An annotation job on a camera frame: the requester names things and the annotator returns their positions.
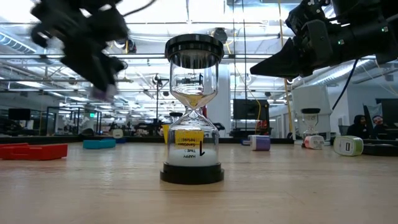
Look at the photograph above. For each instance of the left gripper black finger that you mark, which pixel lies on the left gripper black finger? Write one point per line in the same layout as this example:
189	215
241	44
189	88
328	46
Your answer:
118	66
90	65

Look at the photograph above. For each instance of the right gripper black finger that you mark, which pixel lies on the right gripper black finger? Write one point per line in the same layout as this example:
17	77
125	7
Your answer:
280	62

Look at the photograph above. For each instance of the small black-capped hourglass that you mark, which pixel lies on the small black-capped hourglass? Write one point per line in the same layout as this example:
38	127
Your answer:
310	110
176	114

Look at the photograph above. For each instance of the teal digital timer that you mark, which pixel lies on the teal digital timer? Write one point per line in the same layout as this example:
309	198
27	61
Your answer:
99	144

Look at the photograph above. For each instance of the pink USB wall charger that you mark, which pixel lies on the pink USB wall charger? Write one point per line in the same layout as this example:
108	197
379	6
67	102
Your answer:
314	142

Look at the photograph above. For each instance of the green USB wall charger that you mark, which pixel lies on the green USB wall charger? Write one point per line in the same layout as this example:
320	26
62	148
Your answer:
348	146

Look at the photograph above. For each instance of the red digital timer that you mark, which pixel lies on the red digital timer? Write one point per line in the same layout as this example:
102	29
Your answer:
34	152

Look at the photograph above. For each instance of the black digital timer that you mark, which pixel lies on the black digital timer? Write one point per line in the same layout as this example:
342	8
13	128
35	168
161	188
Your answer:
382	151

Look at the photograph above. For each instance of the large hourglass white sand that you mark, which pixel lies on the large hourglass white sand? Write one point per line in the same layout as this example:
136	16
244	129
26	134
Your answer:
192	174

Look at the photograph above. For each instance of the white cup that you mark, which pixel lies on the white cup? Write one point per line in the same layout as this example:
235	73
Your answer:
311	96

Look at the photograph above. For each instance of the black monitor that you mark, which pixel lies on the black monitor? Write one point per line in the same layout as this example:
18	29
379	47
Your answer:
19	114
390	110
250	109

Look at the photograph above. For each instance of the white round object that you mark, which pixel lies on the white round object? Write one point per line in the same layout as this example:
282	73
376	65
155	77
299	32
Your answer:
117	133

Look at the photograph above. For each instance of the yellow plastic basket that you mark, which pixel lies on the yellow plastic basket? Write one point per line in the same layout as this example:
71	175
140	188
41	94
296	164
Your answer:
164	132

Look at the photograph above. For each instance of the grey hanging banner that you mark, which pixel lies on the grey hanging banner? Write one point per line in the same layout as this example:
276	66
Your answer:
373	109

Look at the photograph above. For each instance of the person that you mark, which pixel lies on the person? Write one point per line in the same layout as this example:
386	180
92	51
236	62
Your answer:
359	127
377	120

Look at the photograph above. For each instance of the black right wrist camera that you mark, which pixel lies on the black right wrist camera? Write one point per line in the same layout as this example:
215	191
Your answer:
298	15

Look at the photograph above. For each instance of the black metal table frame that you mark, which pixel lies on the black metal table frame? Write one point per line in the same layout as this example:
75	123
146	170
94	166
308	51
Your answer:
46	140

